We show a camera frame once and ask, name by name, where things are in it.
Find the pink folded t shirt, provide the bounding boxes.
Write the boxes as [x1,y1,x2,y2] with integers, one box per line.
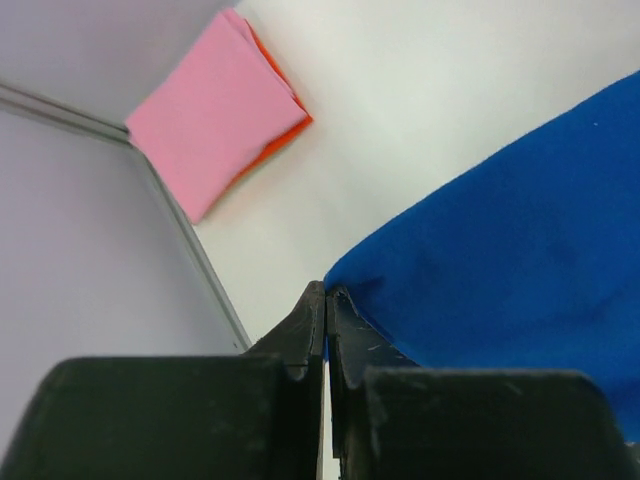
[126,9,305,224]

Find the orange folded t shirt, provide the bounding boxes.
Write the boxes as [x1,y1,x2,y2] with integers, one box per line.
[213,20,314,206]

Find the aluminium enclosure frame left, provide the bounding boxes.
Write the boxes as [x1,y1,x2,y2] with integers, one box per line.
[1,84,250,353]

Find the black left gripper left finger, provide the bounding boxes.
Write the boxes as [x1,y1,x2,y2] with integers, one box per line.
[10,281,325,479]

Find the blue t shirt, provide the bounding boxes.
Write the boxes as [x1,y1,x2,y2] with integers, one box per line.
[324,74,639,442]

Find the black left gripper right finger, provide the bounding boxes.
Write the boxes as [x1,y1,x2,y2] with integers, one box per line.
[325,288,632,479]

